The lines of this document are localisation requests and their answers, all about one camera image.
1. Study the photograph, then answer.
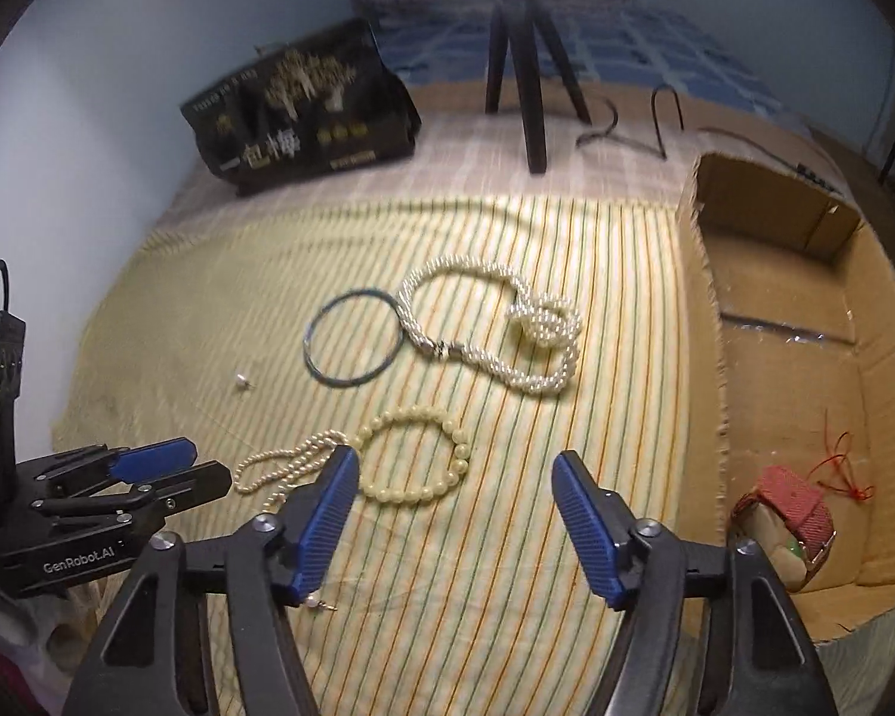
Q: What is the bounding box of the beige watch cushion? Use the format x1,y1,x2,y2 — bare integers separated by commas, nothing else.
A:
729,507,810,592

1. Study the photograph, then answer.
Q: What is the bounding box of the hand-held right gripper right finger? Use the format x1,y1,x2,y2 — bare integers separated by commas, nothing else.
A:
552,451,840,716

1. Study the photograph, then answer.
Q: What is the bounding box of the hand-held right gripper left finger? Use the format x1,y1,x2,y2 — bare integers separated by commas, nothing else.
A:
60,446,361,716

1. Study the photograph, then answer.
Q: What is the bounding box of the black printed bag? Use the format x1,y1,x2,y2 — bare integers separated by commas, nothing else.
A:
180,17,424,199

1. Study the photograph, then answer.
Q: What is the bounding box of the red string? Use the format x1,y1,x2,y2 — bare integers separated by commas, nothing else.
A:
809,406,877,502

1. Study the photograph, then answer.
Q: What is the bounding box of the black tripod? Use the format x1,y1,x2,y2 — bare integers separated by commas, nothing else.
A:
484,0,592,175

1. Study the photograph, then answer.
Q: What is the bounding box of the blue checked quilt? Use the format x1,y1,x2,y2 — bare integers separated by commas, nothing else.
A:
373,4,799,121

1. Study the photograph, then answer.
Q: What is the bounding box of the blue bangle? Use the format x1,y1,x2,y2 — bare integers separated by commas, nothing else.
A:
303,287,404,389

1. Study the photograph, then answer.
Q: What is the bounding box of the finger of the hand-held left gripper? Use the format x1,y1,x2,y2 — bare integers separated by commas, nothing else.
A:
18,437,199,497
33,462,234,532

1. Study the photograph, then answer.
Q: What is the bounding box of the large white pearl necklace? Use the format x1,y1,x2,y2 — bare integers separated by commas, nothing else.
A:
395,255,584,396

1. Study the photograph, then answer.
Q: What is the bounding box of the pale yellow bead bracelet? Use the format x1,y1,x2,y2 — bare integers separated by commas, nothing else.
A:
350,404,473,506

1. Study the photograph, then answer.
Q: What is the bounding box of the pink cloth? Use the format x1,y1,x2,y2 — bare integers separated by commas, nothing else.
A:
0,612,53,716

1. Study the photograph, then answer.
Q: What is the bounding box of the cardboard box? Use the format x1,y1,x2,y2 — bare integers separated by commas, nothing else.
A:
675,153,895,646

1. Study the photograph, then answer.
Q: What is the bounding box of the red fabric strap watch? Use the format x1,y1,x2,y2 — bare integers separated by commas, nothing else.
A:
731,464,838,568

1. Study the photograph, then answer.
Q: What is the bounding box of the thin pearl necklace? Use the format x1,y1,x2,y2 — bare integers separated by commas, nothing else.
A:
233,428,348,516

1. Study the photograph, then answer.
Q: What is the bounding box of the black light cable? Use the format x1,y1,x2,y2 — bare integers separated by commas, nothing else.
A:
576,87,687,161

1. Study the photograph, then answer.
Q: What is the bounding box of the yellow striped cloth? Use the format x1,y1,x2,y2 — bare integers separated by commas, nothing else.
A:
51,197,724,716

